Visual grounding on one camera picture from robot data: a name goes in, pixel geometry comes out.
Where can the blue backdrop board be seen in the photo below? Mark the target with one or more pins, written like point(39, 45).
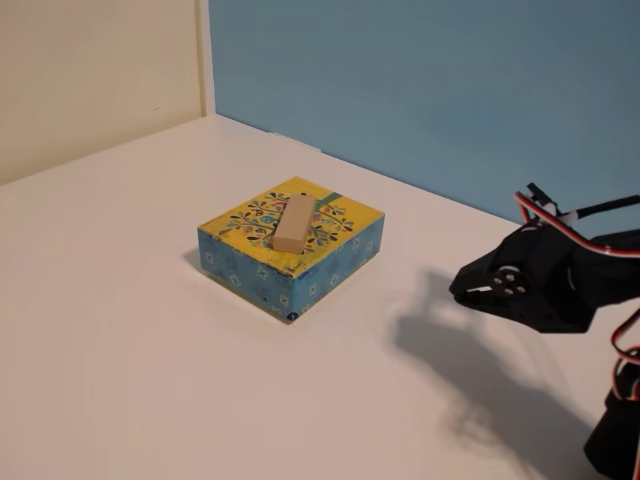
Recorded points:
point(400, 75)

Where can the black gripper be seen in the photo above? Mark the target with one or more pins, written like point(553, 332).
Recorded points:
point(508, 286)

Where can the yellow blue floral box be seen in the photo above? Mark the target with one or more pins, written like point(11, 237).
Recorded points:
point(250, 272)

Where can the wooden Jenga block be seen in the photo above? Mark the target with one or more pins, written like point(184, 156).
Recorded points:
point(292, 225)

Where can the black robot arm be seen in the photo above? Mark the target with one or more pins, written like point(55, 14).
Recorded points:
point(620, 280)

